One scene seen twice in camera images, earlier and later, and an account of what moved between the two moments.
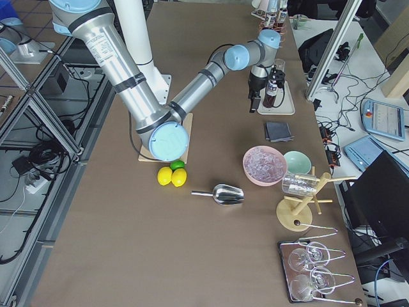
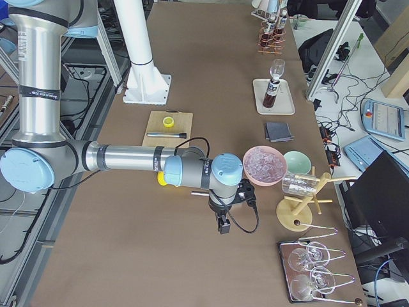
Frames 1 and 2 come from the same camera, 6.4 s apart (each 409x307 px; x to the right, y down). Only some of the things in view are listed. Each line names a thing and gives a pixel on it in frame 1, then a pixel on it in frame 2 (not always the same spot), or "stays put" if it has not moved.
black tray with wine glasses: (305, 270) stays put
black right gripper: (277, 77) → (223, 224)
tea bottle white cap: (271, 92) stays put
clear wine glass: (280, 64) stays put
